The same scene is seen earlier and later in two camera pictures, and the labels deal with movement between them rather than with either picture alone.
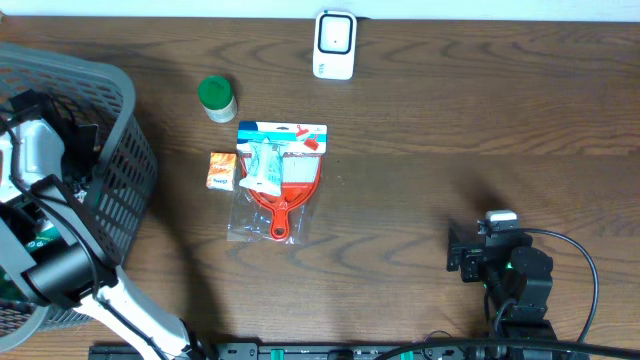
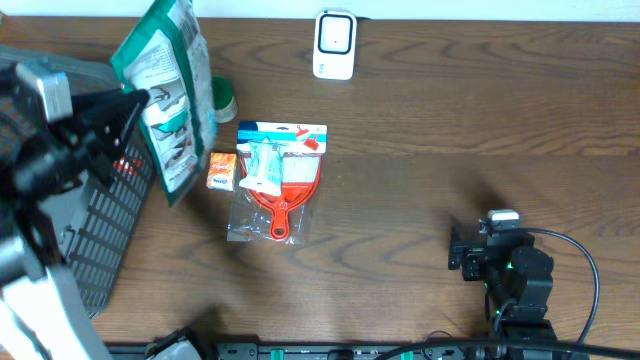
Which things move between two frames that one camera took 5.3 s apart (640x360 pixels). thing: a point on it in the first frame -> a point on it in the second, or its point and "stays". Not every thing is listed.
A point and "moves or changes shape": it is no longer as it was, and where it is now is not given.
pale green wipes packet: x=265 y=168 stays
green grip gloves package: x=48 y=233 moves or changes shape
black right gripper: x=458 y=249 stays
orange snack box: x=221 y=171 stays
